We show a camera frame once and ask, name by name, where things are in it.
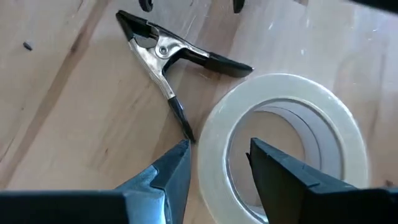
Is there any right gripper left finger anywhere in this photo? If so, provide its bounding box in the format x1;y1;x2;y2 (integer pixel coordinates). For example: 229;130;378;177
0;139;192;224

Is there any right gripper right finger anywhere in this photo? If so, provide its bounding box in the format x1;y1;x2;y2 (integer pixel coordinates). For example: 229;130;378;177
246;138;398;224

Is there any white tape roll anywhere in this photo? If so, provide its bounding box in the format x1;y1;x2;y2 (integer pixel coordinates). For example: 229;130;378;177
197;73;370;224

